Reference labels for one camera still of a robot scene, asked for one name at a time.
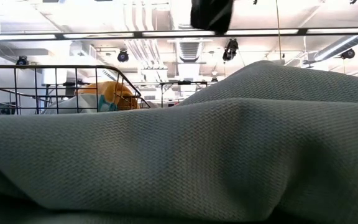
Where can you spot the long ceiling light bar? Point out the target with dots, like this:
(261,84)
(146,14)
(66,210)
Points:
(104,35)

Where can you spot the ceiling air vent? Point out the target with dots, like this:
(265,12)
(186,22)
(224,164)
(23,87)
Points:
(190,51)

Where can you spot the light blue microfiber towel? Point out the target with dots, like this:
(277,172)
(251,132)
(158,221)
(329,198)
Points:
(291,84)
(85,104)
(135,155)

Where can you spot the silver ventilation duct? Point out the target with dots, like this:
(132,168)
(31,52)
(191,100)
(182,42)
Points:
(340,46)

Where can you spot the yellow-orange microfiber towel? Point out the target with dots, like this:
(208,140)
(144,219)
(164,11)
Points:
(107,88)

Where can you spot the black ceiling spotlight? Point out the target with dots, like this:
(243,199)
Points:
(230,49)
(348,53)
(123,56)
(22,60)

